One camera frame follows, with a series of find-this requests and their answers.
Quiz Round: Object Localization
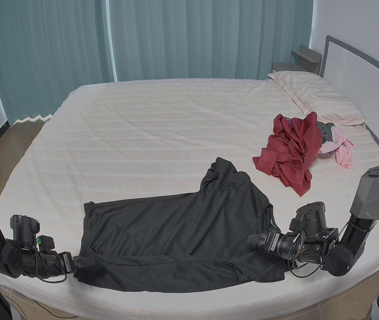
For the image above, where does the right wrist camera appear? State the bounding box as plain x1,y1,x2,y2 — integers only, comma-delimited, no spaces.
289,217,306,233

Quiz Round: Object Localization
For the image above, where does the blue-green curtain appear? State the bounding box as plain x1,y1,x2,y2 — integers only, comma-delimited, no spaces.
0,0,117,124
108,0,315,81

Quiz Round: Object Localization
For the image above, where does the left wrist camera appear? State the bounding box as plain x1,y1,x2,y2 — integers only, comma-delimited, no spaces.
36,235,56,252

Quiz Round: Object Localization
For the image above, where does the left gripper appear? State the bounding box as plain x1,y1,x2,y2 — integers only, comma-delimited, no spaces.
44,251,97,276

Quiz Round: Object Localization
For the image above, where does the bed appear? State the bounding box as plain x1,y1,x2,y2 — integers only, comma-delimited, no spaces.
0,35,379,312

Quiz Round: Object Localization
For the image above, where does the black T-shirt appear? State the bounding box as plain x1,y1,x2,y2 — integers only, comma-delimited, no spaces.
74,157,290,293

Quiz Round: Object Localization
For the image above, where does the pink garment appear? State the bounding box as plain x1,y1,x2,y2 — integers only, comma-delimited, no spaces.
319,127,355,169

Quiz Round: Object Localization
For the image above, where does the dark red garment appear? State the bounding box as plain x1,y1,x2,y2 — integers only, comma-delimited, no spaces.
252,111,324,197

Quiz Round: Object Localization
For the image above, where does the cream pillow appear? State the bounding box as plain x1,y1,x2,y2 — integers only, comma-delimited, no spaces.
268,71,366,126

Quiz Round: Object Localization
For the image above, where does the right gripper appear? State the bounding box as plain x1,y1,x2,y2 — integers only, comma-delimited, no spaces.
247,231,298,258

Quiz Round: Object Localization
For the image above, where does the grey garment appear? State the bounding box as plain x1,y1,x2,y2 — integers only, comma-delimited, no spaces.
316,121,337,143

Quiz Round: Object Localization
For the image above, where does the grey bedside table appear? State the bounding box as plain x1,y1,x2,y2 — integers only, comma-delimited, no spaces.
272,45,322,76

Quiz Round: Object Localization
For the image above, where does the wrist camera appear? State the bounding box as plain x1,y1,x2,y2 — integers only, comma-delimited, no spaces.
36,235,56,252
289,217,306,233

